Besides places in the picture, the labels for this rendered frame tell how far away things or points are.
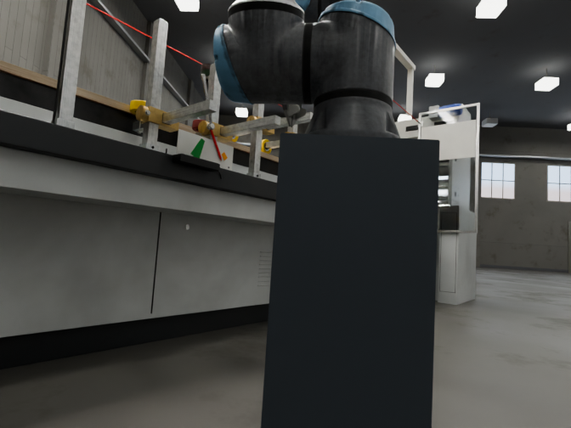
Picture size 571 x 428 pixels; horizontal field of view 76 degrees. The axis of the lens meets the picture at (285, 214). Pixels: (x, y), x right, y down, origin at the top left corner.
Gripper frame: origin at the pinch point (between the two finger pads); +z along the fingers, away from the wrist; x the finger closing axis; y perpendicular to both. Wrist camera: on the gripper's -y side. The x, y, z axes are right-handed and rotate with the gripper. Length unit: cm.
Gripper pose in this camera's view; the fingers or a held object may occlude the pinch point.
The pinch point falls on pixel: (289, 123)
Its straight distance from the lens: 126.0
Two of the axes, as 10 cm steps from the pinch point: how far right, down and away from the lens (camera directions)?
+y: 7.8, 0.0, -6.3
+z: -0.6, 9.9, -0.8
